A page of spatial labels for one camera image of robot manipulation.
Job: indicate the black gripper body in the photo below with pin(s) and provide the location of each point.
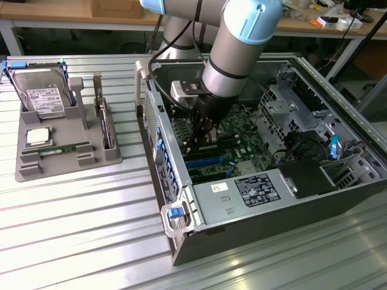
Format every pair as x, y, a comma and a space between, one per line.
216, 108

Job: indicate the green RAM stick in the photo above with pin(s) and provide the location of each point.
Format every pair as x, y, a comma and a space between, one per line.
57, 150
225, 141

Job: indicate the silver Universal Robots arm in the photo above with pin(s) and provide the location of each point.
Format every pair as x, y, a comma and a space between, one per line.
236, 60

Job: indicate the blue expansion slot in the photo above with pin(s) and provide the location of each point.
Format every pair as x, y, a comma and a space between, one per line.
205, 163

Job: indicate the green motherboard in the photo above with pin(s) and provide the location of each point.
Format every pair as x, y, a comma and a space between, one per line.
251, 136

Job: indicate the black expansion slot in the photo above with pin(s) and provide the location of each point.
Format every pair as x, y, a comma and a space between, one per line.
211, 175

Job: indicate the silver chipset heatsink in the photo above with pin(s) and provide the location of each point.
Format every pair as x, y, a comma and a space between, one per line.
246, 167

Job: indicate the silver power supply unit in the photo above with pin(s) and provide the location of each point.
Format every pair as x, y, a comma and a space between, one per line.
211, 205

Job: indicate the metal disk bay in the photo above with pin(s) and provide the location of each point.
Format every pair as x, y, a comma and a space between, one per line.
287, 114

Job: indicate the blue case latch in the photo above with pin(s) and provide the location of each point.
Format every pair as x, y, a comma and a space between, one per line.
175, 213

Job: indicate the black plastic shroud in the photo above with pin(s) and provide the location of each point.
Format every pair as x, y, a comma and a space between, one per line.
308, 178

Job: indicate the grey parts rack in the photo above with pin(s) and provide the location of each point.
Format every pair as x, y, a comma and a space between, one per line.
90, 136

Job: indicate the open black PC case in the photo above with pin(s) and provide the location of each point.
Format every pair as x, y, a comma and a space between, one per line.
272, 229

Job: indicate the blue disk bay clip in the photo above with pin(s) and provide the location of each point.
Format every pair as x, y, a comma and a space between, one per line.
334, 148

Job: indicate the orange and white small box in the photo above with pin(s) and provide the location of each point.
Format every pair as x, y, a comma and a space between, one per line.
320, 22

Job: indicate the brown cardboard box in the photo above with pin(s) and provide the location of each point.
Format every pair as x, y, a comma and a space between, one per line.
115, 7

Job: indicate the white flat box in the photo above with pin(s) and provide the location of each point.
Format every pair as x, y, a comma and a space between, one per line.
350, 24

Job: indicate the silver CPU chip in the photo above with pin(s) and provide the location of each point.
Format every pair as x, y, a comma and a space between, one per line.
37, 136

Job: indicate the silver hard disk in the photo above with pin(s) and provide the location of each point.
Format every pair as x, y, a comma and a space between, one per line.
39, 90

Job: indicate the black tripod pole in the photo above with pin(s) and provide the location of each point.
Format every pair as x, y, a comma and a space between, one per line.
370, 36

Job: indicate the black computer mouse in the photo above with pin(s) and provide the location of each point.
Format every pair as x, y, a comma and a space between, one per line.
368, 18

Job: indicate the hard disk drive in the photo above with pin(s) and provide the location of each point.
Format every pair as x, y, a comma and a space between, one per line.
18, 64

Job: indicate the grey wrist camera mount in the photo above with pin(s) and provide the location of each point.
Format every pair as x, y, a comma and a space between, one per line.
184, 93

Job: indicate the graphics card with metal bracket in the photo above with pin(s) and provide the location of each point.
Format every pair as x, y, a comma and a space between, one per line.
104, 121

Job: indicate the wooden desk with white frame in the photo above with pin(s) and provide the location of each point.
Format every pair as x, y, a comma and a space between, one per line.
302, 30
45, 12

